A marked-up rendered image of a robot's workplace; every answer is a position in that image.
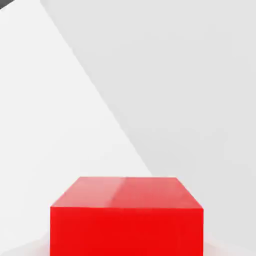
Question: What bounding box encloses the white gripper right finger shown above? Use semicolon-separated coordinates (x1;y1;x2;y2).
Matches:
203;240;241;256

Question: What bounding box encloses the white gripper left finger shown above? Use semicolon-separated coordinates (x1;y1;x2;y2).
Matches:
0;230;51;256

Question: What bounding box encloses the small red cube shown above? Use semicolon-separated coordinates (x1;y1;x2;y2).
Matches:
49;176;204;256

